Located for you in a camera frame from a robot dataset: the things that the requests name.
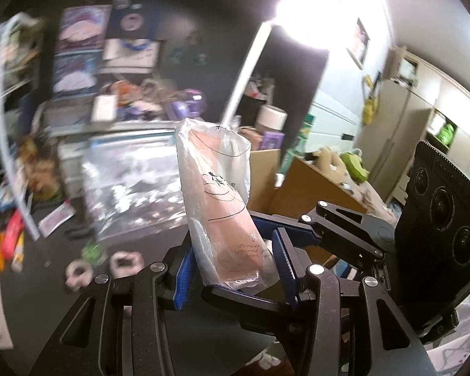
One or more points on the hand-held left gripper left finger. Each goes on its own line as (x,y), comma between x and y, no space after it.
(182,278)

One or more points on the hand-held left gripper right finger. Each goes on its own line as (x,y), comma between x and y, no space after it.
(284,266)

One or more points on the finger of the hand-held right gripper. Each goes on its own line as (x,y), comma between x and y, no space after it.
(239,297)
(337,223)

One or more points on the plastic-wrapped pink tube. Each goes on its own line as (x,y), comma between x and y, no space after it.
(219,196)

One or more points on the green tape roll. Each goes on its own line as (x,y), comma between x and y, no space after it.
(93,252)

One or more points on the cardboard box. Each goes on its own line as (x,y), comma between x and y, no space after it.
(293,188)

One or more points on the pale pink tape roll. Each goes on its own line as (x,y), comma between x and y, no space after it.
(126,264)
(78,275)

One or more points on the green plush toy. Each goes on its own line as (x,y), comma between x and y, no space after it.
(354,166)

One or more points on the clear zip bag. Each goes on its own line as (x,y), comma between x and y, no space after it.
(133,188)

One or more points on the purple carton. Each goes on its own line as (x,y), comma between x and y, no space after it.
(272,141)

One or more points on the white round canister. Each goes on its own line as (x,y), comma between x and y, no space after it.
(271,119)

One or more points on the yellow hanging item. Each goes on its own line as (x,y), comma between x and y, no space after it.
(371,98)

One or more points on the grey printed bed sheet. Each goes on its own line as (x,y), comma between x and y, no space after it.
(458,348)

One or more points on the small printed sachet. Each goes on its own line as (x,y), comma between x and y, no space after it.
(55,219)

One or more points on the white yellow bottle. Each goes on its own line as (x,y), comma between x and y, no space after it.
(18,250)

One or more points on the pink bottle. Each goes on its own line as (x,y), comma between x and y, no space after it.
(11,235)

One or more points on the bright desk lamp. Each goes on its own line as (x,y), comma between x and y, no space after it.
(309,19)

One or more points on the white metal rack tube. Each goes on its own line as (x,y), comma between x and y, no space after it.
(8,133)

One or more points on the blue plush toy box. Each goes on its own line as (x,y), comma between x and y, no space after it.
(75,72)

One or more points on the purple plush toy box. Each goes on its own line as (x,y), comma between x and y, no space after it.
(82,27)

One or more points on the white shelf post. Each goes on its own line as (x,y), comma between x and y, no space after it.
(244,74)

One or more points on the framed wall picture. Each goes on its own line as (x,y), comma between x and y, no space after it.
(358,43)

